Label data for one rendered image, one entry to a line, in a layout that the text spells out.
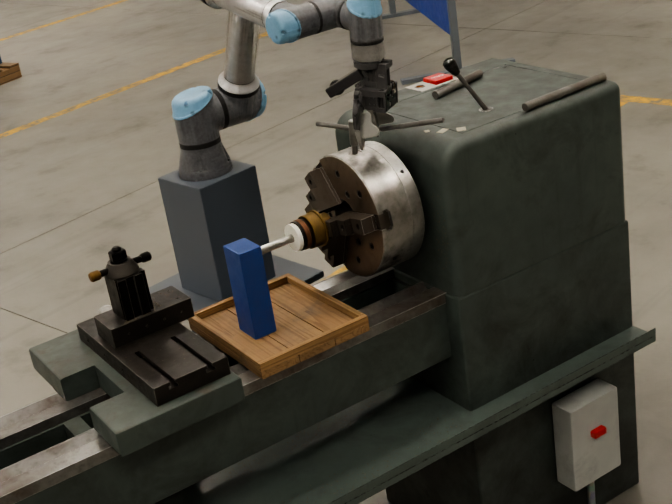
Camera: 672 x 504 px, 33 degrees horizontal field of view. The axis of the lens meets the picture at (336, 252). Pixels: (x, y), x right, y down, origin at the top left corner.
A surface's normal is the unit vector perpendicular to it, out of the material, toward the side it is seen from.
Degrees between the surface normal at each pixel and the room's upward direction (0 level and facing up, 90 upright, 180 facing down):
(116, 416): 0
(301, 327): 0
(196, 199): 90
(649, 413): 0
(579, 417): 90
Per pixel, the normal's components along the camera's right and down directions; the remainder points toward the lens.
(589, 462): 0.55, 0.26
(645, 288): -0.14, -0.90
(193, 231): -0.71, 0.38
